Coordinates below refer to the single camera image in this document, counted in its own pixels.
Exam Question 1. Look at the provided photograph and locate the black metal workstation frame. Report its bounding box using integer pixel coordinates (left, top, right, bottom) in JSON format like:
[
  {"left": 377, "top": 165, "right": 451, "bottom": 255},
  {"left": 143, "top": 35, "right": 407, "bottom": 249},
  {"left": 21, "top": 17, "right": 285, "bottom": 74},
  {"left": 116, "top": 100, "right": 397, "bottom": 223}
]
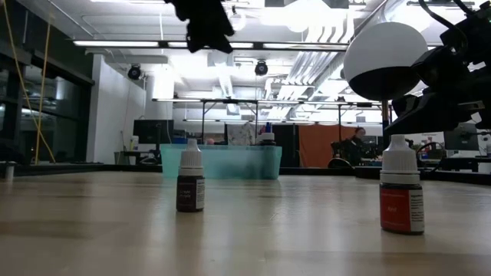
[{"left": 152, "top": 97, "right": 393, "bottom": 169}]

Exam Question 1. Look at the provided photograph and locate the white globe lamp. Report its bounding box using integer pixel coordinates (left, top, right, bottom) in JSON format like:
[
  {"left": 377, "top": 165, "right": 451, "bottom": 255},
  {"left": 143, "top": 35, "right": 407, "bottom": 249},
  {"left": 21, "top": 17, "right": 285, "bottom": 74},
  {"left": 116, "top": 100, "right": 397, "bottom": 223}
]
[{"left": 343, "top": 21, "right": 430, "bottom": 180}]

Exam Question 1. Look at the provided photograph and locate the yellow hanging cord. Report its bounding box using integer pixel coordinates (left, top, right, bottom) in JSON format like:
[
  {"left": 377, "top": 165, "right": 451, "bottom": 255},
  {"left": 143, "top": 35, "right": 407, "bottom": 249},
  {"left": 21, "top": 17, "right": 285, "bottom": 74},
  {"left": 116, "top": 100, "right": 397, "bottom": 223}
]
[
  {"left": 2, "top": 0, "right": 57, "bottom": 164},
  {"left": 35, "top": 15, "right": 51, "bottom": 164}
]

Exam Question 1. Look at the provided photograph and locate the black office chair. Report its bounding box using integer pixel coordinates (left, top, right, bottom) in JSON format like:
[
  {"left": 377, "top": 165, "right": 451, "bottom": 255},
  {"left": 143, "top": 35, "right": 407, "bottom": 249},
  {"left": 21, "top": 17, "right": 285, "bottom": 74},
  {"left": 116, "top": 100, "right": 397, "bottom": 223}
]
[{"left": 328, "top": 156, "right": 354, "bottom": 169}]

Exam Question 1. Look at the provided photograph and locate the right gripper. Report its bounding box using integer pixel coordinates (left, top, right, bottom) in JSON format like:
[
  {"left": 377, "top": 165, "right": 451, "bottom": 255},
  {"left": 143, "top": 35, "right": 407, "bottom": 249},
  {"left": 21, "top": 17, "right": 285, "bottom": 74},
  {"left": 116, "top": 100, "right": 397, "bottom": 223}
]
[{"left": 385, "top": 2, "right": 491, "bottom": 136}]

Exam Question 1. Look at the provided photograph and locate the black partition panel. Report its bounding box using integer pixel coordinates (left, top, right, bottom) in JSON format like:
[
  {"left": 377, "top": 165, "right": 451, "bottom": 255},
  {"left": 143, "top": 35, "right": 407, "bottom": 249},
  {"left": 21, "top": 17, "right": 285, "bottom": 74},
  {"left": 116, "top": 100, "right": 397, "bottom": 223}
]
[{"left": 274, "top": 124, "right": 300, "bottom": 168}]

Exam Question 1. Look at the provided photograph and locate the orange curtain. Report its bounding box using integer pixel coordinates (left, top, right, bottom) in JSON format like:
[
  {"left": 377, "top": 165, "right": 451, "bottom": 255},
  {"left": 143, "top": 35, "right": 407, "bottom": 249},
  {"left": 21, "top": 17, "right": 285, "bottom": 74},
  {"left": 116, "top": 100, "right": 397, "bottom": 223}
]
[{"left": 298, "top": 123, "right": 360, "bottom": 169}]

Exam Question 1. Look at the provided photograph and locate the black aluminium rig frame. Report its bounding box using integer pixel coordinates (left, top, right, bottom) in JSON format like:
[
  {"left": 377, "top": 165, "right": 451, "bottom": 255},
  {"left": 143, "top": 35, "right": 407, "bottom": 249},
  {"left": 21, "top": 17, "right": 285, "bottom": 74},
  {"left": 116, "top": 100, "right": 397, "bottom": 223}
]
[{"left": 0, "top": 163, "right": 491, "bottom": 186}]

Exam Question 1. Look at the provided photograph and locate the teal translucent plastic bin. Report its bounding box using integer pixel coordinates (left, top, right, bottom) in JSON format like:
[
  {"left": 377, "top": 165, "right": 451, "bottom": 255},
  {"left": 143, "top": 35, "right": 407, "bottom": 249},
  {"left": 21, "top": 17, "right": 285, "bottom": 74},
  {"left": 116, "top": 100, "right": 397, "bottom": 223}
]
[{"left": 160, "top": 144, "right": 283, "bottom": 180}]

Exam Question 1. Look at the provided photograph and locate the small white cylinder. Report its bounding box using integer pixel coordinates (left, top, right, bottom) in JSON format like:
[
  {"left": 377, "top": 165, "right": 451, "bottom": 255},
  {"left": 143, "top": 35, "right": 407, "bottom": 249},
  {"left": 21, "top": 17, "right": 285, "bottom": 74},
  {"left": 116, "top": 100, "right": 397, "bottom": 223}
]
[{"left": 0, "top": 160, "right": 18, "bottom": 184}]

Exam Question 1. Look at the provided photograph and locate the black computer monitor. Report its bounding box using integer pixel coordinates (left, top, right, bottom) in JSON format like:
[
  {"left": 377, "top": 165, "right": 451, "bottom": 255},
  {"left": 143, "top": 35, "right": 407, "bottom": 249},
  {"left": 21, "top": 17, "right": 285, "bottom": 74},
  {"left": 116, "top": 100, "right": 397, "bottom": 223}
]
[
  {"left": 443, "top": 122, "right": 480, "bottom": 151},
  {"left": 133, "top": 119, "right": 175, "bottom": 146}
]

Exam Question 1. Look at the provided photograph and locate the long white light bar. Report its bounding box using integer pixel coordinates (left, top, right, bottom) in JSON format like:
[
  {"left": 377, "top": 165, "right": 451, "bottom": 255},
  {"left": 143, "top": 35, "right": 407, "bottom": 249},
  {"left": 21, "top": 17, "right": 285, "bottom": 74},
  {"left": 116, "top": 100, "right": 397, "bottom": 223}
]
[{"left": 72, "top": 39, "right": 348, "bottom": 51}]

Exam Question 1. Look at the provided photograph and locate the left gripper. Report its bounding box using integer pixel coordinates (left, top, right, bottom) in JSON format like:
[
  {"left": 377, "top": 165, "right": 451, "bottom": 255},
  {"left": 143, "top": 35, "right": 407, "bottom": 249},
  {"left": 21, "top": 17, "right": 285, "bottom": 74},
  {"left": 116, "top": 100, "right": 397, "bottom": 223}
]
[{"left": 163, "top": 0, "right": 236, "bottom": 54}]

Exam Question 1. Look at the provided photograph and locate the small red-label colouring bottle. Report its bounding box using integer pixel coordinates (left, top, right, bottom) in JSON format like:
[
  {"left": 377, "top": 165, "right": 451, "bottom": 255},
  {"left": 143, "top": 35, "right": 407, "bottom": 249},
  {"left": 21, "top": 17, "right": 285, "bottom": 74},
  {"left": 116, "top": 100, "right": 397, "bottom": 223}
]
[{"left": 379, "top": 133, "right": 426, "bottom": 235}]

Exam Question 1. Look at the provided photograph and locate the person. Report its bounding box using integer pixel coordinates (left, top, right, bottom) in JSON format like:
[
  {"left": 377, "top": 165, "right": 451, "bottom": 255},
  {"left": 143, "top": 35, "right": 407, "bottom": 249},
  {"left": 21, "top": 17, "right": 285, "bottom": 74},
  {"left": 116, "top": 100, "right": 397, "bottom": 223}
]
[{"left": 336, "top": 126, "right": 370, "bottom": 168}]

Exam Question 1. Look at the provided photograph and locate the small purple-label colouring bottle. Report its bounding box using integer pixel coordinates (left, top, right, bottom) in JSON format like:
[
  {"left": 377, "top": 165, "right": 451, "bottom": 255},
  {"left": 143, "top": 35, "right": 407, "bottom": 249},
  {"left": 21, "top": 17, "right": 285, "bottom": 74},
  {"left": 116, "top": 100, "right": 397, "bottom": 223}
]
[{"left": 176, "top": 138, "right": 206, "bottom": 214}]

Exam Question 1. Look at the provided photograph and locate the white patterned cloth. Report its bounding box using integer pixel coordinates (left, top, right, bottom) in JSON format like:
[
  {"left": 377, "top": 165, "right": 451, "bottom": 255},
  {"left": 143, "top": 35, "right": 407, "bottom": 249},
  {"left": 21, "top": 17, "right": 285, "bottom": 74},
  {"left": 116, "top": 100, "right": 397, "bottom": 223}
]
[{"left": 226, "top": 122, "right": 257, "bottom": 146}]

